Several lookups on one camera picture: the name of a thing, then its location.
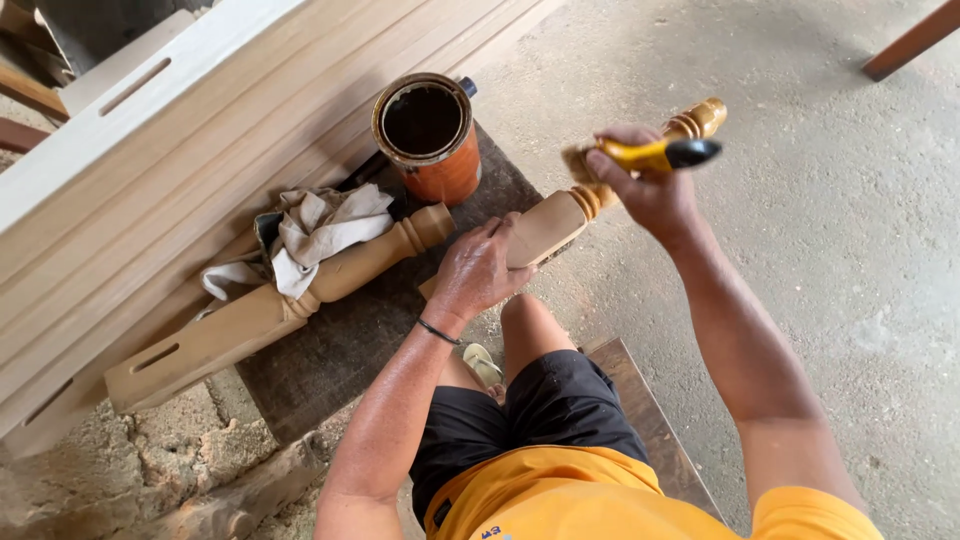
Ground dark wooden bench seat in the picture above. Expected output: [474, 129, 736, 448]
[579, 336, 727, 525]

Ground black wrist band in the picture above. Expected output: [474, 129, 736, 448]
[416, 317, 463, 347]

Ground varnished wooden leg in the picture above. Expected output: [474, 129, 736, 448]
[418, 97, 729, 301]

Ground white cloth rag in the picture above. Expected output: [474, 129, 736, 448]
[199, 183, 397, 303]

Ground yellow handled paintbrush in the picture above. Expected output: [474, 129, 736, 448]
[562, 137, 723, 186]

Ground black shorts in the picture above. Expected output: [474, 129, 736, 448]
[408, 349, 651, 530]

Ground dark tool under rag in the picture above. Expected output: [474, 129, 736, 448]
[253, 152, 393, 256]

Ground stack of pale wooden planks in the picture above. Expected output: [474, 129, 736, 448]
[0, 0, 565, 460]

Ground unvarnished turned wooden leg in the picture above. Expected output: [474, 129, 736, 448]
[104, 202, 457, 416]

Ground person's knee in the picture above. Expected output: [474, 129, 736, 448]
[500, 292, 580, 384]

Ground yellow shirt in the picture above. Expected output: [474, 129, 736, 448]
[423, 445, 886, 540]

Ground dark wooden work board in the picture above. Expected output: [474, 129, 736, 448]
[235, 122, 546, 445]

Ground pale flip flop sandal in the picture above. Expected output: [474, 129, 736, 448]
[462, 342, 506, 393]

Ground heap of sawdust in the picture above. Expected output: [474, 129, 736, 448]
[0, 381, 280, 540]

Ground brown wooden offcuts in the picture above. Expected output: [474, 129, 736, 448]
[0, 0, 76, 156]

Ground brown wooden bar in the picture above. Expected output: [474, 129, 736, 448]
[860, 0, 960, 83]

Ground orange varnish can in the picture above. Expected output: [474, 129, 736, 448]
[371, 72, 483, 208]

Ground rough wooden log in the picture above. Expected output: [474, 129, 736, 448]
[111, 433, 325, 540]

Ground person's right hand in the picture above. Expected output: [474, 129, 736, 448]
[585, 123, 703, 246]

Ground person's left hand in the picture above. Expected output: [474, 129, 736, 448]
[422, 212, 538, 332]

